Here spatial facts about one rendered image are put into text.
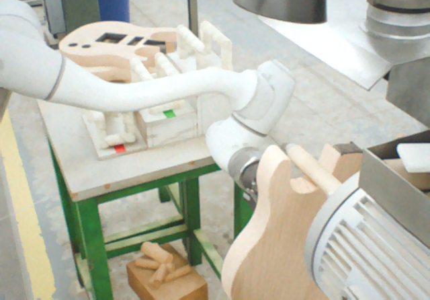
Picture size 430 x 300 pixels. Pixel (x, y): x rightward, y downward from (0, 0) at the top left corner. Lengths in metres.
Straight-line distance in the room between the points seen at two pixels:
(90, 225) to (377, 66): 1.06
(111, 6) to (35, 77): 2.95
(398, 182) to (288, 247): 0.41
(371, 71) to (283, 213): 0.35
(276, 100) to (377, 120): 2.48
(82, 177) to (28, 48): 0.56
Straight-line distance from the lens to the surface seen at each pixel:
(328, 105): 3.83
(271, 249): 1.03
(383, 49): 0.78
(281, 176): 0.92
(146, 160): 1.59
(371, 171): 0.72
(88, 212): 1.57
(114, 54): 2.03
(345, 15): 0.90
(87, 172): 1.58
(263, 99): 1.25
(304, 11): 0.75
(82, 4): 3.30
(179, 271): 2.32
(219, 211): 2.84
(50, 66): 1.10
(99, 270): 1.72
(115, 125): 1.75
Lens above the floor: 1.82
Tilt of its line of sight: 32 degrees down
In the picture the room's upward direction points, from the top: 1 degrees counter-clockwise
